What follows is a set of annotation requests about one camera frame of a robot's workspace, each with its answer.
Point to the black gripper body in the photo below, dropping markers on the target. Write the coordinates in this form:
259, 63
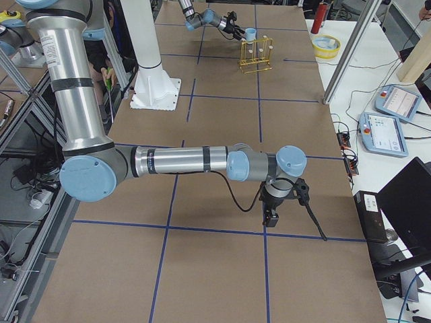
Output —
271, 204
229, 23

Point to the light blue cup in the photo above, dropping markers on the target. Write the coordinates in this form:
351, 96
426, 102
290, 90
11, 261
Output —
250, 34

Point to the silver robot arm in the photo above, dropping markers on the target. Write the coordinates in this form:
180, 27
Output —
194, 19
94, 166

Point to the red thermos bottle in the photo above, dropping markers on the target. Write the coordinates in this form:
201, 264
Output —
318, 19

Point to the yellow bowl with blue plate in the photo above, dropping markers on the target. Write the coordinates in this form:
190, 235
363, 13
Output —
325, 46

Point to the orange connector module near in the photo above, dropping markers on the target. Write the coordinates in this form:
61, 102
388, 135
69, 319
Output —
351, 165

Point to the orange connector module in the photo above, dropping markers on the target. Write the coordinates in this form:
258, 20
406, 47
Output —
343, 139
351, 165

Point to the black computer box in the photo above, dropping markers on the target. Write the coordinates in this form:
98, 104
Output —
370, 217

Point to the orange connector module far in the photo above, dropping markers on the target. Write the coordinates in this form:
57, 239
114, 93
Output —
343, 139

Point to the near teach pendant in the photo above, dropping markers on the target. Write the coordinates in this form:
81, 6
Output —
382, 134

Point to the teach pendant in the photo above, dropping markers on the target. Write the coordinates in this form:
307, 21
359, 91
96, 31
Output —
397, 101
382, 134

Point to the person in black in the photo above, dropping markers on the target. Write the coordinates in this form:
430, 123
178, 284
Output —
101, 70

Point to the black monitor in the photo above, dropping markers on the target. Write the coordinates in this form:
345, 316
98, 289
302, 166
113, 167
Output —
405, 202

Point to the far teach pendant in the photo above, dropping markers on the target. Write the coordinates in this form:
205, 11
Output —
397, 101

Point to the wooden board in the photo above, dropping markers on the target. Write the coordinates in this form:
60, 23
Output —
417, 61

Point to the white power strip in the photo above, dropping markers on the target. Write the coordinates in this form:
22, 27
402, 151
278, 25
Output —
39, 198

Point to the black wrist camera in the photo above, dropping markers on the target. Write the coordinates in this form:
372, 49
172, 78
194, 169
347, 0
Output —
302, 191
231, 16

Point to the gold wire cup holder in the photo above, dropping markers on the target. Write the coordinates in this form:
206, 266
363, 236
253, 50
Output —
255, 56

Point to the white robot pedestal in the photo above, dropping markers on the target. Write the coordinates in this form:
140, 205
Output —
154, 89

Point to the aluminium frame post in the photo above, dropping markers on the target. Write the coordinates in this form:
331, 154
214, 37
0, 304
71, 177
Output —
365, 18

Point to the green handled tool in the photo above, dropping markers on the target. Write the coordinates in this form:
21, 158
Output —
108, 84

